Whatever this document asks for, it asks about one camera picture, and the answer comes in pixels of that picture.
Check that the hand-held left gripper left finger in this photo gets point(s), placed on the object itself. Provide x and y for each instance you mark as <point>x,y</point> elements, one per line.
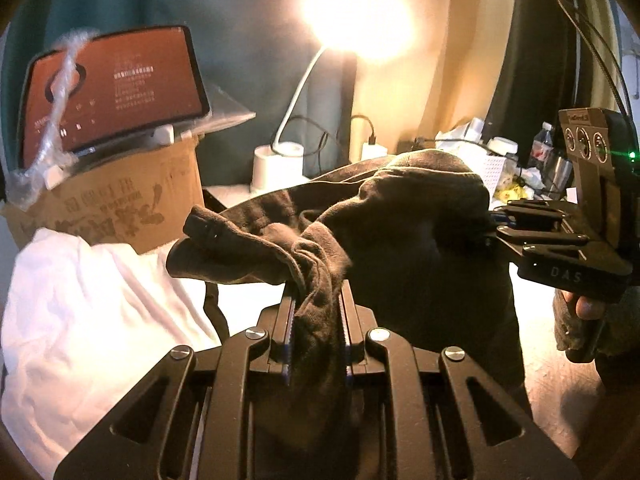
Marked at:
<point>280,340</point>

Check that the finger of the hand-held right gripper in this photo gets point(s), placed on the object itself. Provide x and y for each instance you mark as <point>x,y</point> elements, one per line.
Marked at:
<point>545,237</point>
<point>535,209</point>

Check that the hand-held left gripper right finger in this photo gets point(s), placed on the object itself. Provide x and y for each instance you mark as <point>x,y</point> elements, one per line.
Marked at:
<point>352,340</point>

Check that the brown t-shirt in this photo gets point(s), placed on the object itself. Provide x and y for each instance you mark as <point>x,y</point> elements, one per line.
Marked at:
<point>400,240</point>

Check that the person's right hand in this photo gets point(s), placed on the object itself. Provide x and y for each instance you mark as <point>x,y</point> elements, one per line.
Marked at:
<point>590,307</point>

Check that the yellow snack packet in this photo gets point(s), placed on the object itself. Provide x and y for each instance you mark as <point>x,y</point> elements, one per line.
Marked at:
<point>510,192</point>

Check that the white perforated basket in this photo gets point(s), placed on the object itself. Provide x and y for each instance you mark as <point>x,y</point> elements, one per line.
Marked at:
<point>490,172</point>

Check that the clear water bottle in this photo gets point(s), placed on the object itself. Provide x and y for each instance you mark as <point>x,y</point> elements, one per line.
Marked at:
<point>542,142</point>

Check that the glass jar with white lid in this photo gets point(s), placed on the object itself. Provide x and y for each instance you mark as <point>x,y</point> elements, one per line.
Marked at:
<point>502,146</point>

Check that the white bottle with blue cap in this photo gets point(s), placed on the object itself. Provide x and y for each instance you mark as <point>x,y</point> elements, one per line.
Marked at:
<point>476,129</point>

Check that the crumpled white plastic bag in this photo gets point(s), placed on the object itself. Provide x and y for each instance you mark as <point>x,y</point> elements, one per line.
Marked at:
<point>452,135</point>

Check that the white charger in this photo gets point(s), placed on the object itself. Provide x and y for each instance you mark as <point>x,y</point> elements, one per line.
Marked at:
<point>374,151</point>

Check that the yellow curtain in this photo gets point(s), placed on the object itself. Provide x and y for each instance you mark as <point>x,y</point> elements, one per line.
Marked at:
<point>450,60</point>

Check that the white table cover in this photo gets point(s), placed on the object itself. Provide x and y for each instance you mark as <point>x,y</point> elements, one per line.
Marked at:
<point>545,410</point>

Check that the white desk lamp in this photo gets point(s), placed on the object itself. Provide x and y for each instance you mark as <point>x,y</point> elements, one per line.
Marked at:
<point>272,165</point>

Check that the white cloth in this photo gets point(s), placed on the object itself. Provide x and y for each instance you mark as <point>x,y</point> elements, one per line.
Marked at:
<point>75,320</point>

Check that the brown cardboard box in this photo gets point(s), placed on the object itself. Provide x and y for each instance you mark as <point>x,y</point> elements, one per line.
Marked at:
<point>125,200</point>

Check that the clear plastic sleeve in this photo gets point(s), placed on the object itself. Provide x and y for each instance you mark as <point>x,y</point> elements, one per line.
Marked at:
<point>225,110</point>

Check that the tablet screen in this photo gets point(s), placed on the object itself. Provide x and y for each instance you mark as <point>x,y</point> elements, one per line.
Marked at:
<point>125,90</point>

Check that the teal curtain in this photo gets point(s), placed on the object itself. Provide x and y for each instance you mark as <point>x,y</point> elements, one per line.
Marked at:
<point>225,20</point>

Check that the clear plastic wrap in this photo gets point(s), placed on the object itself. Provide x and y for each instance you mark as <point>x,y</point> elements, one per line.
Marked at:
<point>57,90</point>

